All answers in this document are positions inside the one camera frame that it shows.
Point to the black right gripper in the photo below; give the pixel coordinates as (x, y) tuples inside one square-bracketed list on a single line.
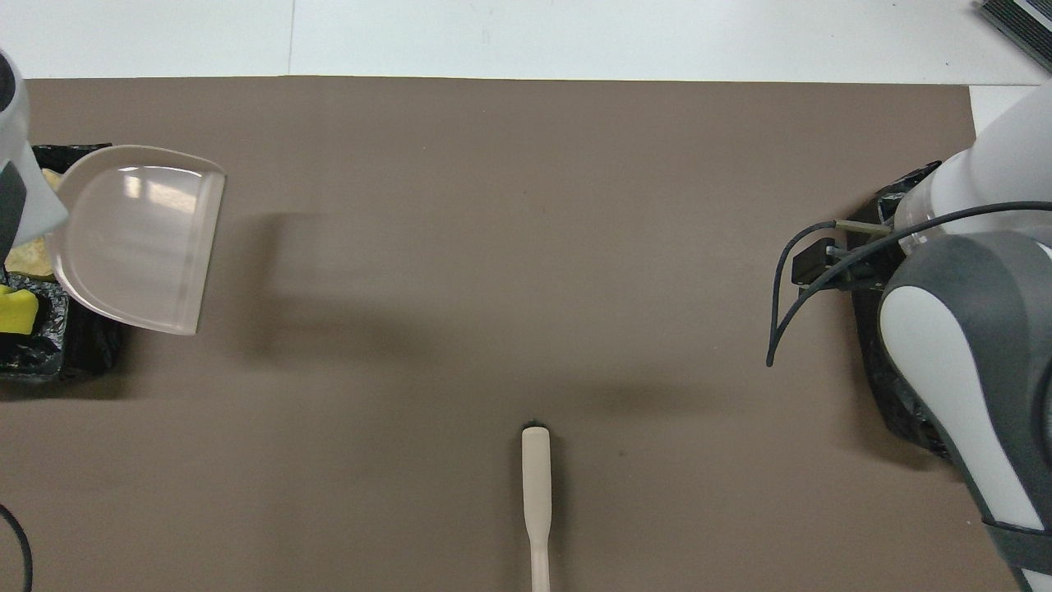
[(863, 271)]

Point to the black bag lined bin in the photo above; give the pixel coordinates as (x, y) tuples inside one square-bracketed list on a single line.
[(883, 386), (74, 345)]

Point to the beige hand brush black bristles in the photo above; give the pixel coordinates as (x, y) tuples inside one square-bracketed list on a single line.
[(536, 485)]

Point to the beige plastic dustpan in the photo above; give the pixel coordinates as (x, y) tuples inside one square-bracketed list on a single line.
[(140, 247)]

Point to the yellow sponge piece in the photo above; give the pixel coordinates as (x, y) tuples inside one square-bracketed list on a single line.
[(18, 311)]

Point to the grey ribbed device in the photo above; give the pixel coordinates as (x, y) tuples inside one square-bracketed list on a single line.
[(1019, 29)]

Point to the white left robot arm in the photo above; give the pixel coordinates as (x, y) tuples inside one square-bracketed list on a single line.
[(16, 164)]

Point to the brown table mat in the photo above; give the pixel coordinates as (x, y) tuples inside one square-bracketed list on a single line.
[(493, 247)]

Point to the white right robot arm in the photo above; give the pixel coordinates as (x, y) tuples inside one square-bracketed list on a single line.
[(970, 345)]

